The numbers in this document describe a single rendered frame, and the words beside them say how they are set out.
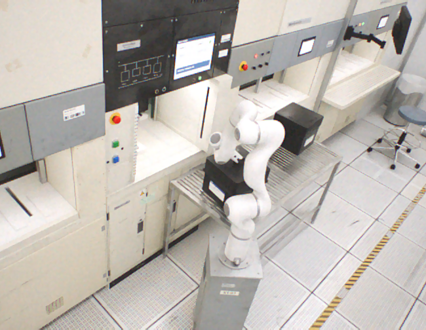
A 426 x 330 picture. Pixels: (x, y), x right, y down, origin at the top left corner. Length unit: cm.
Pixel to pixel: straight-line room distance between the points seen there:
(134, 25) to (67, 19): 31
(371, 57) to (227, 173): 319
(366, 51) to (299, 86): 150
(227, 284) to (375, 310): 146
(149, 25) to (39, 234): 114
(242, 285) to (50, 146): 117
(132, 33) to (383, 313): 258
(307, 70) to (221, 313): 228
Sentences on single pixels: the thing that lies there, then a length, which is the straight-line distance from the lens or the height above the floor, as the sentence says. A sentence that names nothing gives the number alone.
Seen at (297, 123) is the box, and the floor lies 101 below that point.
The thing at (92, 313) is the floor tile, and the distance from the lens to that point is 279.
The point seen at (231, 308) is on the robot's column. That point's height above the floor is 46.
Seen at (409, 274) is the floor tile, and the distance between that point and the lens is 367.
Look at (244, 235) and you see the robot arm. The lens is 194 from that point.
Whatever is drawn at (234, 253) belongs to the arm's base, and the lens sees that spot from 204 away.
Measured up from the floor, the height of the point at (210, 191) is 80.
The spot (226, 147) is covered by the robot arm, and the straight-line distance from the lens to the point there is 196.
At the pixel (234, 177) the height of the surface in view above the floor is 101.
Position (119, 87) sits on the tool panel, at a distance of 188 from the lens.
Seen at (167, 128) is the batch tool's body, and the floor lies 87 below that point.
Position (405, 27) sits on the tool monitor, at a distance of 331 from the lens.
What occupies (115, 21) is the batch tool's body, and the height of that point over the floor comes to 182.
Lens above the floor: 237
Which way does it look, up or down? 37 degrees down
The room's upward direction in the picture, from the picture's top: 11 degrees clockwise
